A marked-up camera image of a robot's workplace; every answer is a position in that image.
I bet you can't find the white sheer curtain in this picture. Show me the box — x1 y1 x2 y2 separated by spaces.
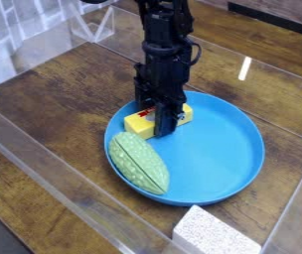
0 0 96 83

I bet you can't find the green bitter gourd toy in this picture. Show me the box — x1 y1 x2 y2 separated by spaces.
108 132 170 194

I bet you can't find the round blue plastic tray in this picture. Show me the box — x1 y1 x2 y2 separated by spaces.
103 90 266 207

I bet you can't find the yellow butter block toy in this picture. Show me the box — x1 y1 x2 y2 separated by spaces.
124 104 194 140

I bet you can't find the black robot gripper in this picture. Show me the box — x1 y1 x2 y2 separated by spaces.
134 0 201 137

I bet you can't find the white speckled foam block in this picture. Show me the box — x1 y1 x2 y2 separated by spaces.
173 205 261 254

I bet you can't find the clear acrylic enclosure wall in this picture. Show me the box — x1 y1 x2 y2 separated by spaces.
0 0 302 254

